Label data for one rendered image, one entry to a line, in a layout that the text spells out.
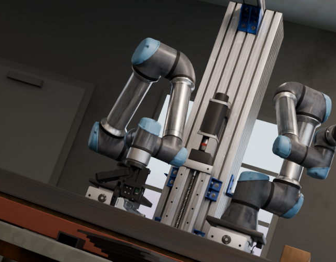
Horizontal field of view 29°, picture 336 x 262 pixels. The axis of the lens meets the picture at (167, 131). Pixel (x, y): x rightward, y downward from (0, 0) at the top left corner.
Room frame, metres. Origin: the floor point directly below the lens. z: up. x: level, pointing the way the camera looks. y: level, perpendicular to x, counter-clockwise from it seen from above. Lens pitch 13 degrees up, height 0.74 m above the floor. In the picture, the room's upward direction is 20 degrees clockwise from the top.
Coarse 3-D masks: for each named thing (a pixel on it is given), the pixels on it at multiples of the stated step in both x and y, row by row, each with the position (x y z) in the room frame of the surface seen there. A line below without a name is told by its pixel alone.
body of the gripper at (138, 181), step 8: (128, 160) 2.08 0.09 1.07; (136, 168) 2.09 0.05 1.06; (144, 168) 2.08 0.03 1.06; (120, 176) 2.09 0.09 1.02; (128, 176) 2.09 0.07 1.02; (136, 176) 2.09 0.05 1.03; (144, 176) 2.07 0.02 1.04; (120, 184) 2.07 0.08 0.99; (128, 184) 2.07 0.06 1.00; (136, 184) 2.06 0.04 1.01; (144, 184) 2.09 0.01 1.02; (120, 192) 2.07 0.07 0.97; (128, 192) 2.07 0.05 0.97; (136, 192) 2.08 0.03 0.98; (136, 200) 2.09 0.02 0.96
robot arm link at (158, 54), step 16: (144, 48) 2.29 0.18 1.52; (160, 48) 2.30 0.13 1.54; (144, 64) 2.33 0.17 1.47; (160, 64) 2.32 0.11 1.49; (176, 64) 2.32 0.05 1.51; (128, 80) 2.43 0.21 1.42; (144, 80) 2.37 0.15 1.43; (128, 96) 2.44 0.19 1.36; (112, 112) 2.51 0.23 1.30; (128, 112) 2.48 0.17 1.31; (96, 128) 2.55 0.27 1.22; (112, 128) 2.53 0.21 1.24; (96, 144) 2.56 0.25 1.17; (112, 144) 2.57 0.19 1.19
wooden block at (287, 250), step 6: (288, 246) 1.46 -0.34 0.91; (288, 252) 1.46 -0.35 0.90; (294, 252) 1.45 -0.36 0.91; (300, 252) 1.45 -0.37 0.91; (306, 252) 1.45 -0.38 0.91; (282, 258) 1.46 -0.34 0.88; (288, 258) 1.46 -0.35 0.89; (294, 258) 1.45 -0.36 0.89; (300, 258) 1.45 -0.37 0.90; (306, 258) 1.44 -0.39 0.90
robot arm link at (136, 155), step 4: (132, 148) 2.07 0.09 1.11; (136, 148) 2.07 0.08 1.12; (128, 152) 2.09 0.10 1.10; (132, 152) 2.07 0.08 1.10; (136, 152) 2.06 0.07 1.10; (140, 152) 2.06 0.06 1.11; (144, 152) 2.07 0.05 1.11; (128, 156) 2.08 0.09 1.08; (132, 156) 2.07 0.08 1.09; (136, 156) 2.06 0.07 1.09; (140, 156) 2.06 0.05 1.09; (144, 156) 2.07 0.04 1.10; (148, 156) 2.08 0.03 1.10; (132, 160) 2.07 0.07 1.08; (136, 160) 2.06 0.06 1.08; (140, 160) 2.06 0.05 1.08; (144, 160) 2.07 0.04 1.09; (148, 160) 2.08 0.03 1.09; (144, 164) 2.08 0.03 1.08
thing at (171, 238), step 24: (0, 168) 1.53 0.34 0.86; (24, 192) 1.51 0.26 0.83; (48, 192) 1.50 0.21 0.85; (72, 192) 1.49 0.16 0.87; (72, 216) 1.49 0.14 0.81; (96, 216) 1.47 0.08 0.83; (120, 216) 1.46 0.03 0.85; (144, 240) 1.45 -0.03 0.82; (168, 240) 1.44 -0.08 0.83; (192, 240) 1.43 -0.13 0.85
